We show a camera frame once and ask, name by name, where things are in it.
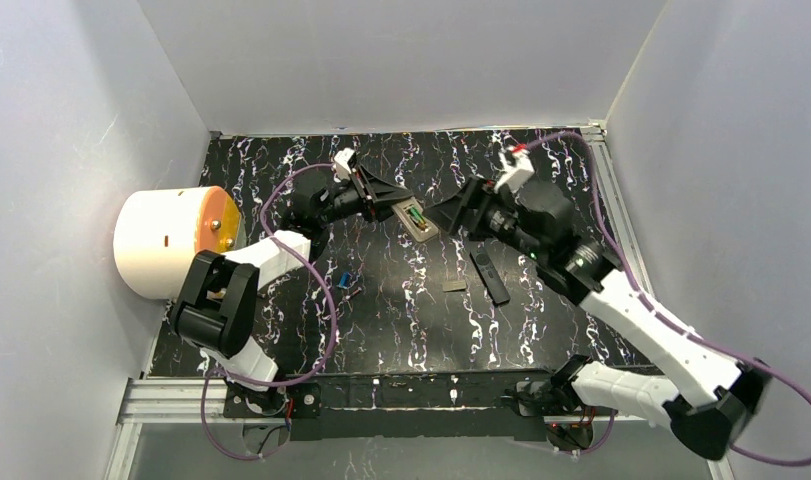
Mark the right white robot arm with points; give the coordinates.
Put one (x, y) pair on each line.
(704, 398)

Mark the blue battery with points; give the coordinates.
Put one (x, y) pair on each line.
(344, 281)

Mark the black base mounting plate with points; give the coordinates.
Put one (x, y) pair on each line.
(487, 403)

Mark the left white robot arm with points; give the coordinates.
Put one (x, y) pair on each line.
(216, 307)

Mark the white remote control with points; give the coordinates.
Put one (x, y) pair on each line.
(420, 232)

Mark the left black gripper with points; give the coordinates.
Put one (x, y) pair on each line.
(364, 189)

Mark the right aluminium frame rail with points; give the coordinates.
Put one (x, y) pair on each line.
(614, 204)

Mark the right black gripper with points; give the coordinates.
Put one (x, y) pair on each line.
(475, 206)

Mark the front aluminium frame rail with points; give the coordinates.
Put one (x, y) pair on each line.
(174, 428)

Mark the white orange cylinder container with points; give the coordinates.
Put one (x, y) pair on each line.
(159, 232)

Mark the grey battery cover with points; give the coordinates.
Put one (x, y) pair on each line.
(454, 286)

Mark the aluminium frame rail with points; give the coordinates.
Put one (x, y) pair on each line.
(614, 204)
(174, 428)

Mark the green battery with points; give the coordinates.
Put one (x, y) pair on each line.
(415, 215)

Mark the black remote control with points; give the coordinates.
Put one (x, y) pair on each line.
(490, 277)

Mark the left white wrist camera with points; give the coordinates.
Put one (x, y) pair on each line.
(343, 164)

